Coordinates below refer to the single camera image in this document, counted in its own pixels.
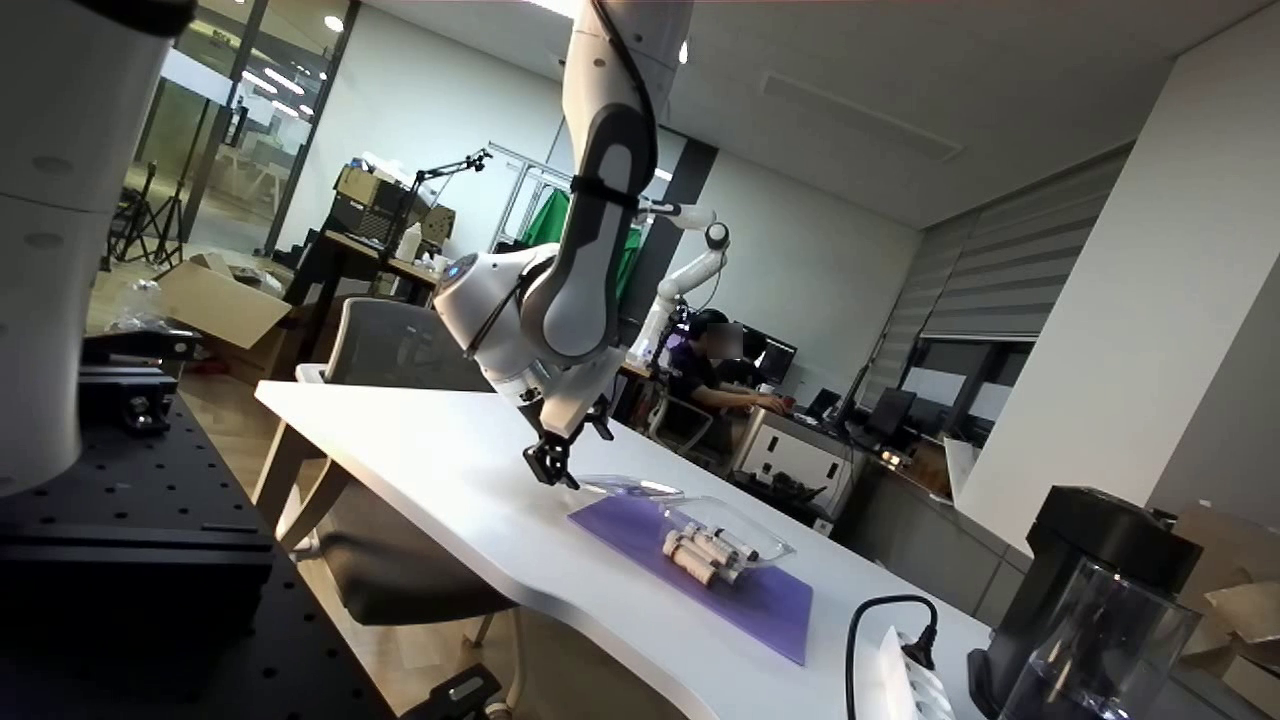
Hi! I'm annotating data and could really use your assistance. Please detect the black appliance housing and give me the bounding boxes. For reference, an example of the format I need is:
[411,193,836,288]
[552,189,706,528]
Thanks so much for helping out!
[964,483,1208,720]

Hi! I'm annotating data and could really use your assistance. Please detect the clear plastic jug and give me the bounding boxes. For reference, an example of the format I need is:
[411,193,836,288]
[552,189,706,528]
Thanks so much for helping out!
[996,555,1202,720]

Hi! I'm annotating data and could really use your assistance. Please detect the open cardboard box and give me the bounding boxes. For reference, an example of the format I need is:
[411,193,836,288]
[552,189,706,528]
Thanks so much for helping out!
[85,248,298,360]

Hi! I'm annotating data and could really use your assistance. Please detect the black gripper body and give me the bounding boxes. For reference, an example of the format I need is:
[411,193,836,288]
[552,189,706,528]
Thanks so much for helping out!
[529,391,620,460]

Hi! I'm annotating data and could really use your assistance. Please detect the seated person in dark shirt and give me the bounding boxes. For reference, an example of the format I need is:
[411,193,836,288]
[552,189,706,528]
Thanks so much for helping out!
[656,305,789,420]

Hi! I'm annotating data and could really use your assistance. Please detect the white cylindrical roll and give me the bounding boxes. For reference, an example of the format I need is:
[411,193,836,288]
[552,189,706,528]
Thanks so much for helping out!
[702,521,763,572]
[678,528,740,580]
[659,541,720,593]

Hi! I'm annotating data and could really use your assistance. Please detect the grey cabinet with sockets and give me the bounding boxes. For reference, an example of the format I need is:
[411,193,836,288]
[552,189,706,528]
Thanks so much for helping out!
[726,406,868,521]

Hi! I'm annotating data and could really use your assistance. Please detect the grey office chair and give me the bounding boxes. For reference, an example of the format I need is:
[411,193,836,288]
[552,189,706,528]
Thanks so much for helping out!
[292,294,529,658]

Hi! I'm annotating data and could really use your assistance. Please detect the equipment pile on desk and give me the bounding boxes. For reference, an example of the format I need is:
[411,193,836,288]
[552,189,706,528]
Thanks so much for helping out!
[323,157,459,262]

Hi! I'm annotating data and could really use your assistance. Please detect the grey window blinds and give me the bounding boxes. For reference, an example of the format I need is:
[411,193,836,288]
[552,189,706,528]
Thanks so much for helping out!
[914,148,1130,351]

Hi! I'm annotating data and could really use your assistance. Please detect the clear plastic container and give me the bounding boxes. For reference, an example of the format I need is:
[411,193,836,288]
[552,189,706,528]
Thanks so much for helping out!
[572,470,790,593]

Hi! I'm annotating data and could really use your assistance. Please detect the black perforated breadboard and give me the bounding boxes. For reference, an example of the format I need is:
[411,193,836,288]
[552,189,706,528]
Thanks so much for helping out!
[0,391,390,720]

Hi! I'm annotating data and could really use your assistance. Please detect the wooden table leg frame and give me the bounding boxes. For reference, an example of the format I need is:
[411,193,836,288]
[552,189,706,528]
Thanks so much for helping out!
[249,415,359,552]

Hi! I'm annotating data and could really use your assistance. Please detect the purple mat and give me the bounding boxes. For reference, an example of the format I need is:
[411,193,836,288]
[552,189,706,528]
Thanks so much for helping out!
[567,493,815,674]

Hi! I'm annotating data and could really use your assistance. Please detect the black power cable with plug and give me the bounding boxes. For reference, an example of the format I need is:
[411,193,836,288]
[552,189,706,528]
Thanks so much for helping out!
[838,593,944,720]

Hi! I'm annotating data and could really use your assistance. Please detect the black device on breadboard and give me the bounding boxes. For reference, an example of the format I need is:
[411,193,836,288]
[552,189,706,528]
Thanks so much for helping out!
[74,328,184,441]

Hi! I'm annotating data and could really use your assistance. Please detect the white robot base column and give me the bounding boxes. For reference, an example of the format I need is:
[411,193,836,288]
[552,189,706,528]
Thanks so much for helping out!
[0,0,166,502]

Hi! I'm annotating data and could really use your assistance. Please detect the brown cardboard box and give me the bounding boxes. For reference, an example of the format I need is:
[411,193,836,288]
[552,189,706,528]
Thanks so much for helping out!
[1177,572,1280,720]

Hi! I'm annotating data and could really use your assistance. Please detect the white power strip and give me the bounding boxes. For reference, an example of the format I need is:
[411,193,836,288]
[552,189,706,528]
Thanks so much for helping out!
[854,622,961,720]

